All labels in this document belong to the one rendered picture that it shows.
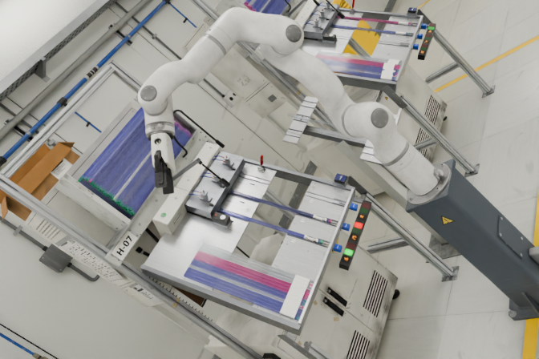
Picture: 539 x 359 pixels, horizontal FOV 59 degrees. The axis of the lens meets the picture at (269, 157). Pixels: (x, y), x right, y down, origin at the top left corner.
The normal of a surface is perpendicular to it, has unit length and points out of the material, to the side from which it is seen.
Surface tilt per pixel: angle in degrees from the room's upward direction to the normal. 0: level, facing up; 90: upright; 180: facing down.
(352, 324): 90
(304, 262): 47
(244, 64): 90
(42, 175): 80
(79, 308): 90
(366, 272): 90
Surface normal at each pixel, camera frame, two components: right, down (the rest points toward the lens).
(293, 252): -0.10, -0.66
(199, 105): 0.55, -0.33
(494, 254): -0.36, 0.69
